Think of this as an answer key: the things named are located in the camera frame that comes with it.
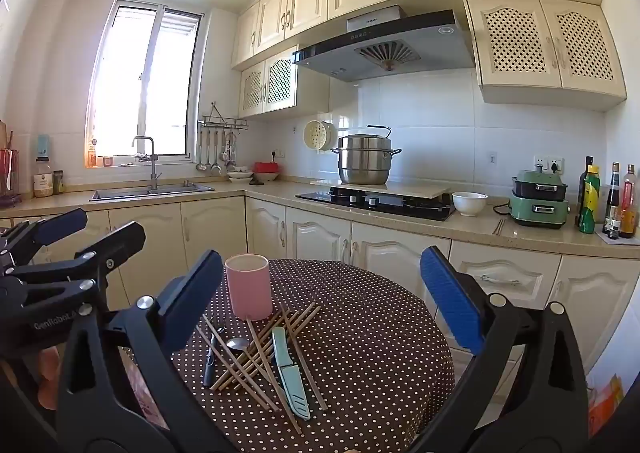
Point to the red lidded container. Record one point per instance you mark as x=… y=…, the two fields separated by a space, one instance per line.
x=265 y=168

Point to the black glass gas stove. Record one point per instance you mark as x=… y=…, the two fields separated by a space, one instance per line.
x=380 y=203

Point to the person's left hand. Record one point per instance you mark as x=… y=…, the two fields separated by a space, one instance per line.
x=49 y=378

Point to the small lattice door cabinet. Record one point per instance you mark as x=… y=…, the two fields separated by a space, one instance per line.
x=270 y=83

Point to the large lattice door cabinet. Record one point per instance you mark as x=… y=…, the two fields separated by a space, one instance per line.
x=545 y=43

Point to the wall utensil rack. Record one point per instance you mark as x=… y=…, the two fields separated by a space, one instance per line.
x=222 y=122

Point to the grey range hood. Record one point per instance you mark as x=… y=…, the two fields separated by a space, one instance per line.
x=385 y=43

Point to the bunch of wooden chopsticks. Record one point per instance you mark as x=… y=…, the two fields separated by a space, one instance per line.
x=300 y=322

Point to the dark sauce bottle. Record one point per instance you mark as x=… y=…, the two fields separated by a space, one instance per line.
x=612 y=198

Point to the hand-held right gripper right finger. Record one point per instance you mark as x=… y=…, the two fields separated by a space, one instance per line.
x=450 y=303

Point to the red labelled sauce bottle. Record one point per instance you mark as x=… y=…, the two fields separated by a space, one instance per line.
x=629 y=208

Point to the polka dot round table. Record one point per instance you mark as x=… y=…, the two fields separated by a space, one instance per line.
x=375 y=333

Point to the shallow white bowl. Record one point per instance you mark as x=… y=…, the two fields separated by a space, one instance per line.
x=265 y=177

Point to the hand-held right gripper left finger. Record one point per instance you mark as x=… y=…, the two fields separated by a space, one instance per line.
x=192 y=298

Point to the white round steamer tray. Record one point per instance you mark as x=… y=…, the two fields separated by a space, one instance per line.
x=317 y=134

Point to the wall outlet with plug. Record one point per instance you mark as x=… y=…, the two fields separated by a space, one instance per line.
x=276 y=153

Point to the pink cup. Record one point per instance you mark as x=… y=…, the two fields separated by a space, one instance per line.
x=248 y=288

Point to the hanging steel ladle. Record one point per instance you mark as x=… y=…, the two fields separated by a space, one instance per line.
x=201 y=165
x=215 y=167

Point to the hanging steel skimmer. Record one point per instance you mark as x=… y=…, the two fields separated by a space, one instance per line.
x=229 y=160

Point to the cream lower kitchen cabinets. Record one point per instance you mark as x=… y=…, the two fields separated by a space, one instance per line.
x=320 y=238

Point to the small dark bottle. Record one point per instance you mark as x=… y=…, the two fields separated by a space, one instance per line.
x=58 y=181

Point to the teal box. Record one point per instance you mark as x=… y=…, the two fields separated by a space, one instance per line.
x=43 y=145

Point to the orange printed bag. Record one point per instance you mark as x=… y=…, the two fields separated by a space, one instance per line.
x=605 y=398

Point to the green yellow bottle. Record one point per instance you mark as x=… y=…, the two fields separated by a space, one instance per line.
x=590 y=205

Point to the green electric multi cooker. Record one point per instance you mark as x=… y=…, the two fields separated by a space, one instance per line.
x=537 y=208

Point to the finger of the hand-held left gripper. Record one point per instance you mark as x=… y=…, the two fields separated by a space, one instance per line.
x=62 y=225
x=120 y=240

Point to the sliding window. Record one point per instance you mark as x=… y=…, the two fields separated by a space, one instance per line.
x=145 y=83

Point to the dark glass bottle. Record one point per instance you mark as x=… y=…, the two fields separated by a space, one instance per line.
x=585 y=173

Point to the labelled glass jar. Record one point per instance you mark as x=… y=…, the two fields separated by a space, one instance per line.
x=43 y=180

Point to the stainless steel steamer pot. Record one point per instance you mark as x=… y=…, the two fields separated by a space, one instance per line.
x=365 y=158

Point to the steel sink faucet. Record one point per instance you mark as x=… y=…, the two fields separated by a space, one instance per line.
x=150 y=158

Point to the orange bottle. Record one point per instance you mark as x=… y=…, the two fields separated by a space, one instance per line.
x=91 y=155

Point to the double wall outlet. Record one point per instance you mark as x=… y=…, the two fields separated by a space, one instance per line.
x=547 y=164

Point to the pale stone slab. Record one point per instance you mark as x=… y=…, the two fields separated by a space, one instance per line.
x=425 y=190

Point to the teal sheathed knife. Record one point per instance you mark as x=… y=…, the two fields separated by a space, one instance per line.
x=292 y=383

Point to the steel kitchen sink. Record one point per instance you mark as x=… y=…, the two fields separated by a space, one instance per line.
x=150 y=192

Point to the stacked white plates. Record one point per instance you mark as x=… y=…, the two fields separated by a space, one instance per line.
x=240 y=175

